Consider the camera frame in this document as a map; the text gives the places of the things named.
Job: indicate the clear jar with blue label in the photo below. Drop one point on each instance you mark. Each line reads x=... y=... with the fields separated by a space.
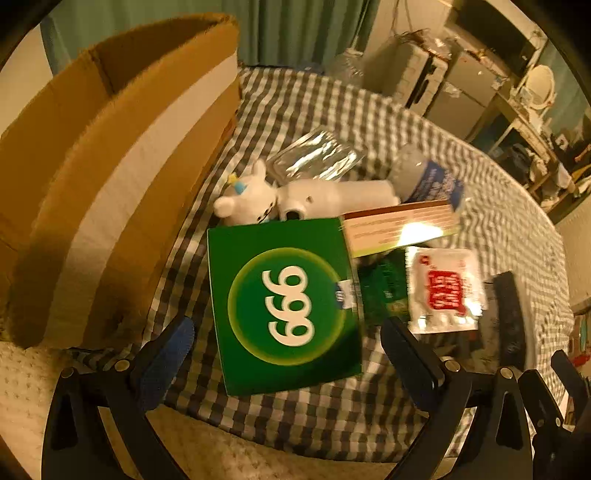
x=415 y=170

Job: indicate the large clear water bottle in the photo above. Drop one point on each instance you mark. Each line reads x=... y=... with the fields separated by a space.
x=346 y=67

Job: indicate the black glasses case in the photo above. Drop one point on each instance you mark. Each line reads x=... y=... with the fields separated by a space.
x=508 y=314

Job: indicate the black television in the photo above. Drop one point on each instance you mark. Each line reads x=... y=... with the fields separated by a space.
x=494 y=32

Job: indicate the green box with white digits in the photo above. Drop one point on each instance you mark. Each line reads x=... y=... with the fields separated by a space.
x=286 y=295

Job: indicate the oval vanity mirror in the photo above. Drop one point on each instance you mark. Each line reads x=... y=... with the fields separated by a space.
x=538 y=83

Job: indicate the white plastic bottle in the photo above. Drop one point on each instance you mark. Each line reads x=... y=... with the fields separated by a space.
x=332 y=196

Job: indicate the white suitcase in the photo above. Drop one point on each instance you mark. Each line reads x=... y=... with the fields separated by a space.
x=411 y=74

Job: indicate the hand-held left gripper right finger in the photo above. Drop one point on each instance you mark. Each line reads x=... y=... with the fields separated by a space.
x=406 y=353

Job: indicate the white textured bedspread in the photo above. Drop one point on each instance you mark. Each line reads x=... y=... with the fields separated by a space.
x=27 y=392

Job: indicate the brown striped white box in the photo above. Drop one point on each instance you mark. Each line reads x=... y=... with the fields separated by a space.
x=392 y=226

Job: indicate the white plush toy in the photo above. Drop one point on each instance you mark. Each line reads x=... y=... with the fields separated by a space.
x=249 y=194

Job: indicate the white packet with red label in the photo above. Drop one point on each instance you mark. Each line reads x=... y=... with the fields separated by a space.
x=443 y=286

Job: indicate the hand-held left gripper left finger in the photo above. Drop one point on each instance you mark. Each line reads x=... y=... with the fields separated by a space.
x=178 y=350

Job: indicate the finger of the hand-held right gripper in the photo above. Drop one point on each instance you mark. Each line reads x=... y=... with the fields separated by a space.
x=570 y=371
x=540 y=397

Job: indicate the green packet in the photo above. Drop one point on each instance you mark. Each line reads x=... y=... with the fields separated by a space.
x=383 y=286

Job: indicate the clear plastic bag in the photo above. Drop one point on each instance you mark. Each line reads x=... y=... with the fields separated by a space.
x=314 y=157

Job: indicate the white vanity desk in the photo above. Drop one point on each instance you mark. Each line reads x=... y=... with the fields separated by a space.
x=517 y=124

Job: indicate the green curtain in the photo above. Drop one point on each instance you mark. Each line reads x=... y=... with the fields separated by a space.
x=286 y=27

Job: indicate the brown cardboard box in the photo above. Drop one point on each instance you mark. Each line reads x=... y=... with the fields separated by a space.
x=115 y=138

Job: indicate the grey fridge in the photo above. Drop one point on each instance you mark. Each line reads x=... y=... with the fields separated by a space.
x=466 y=87

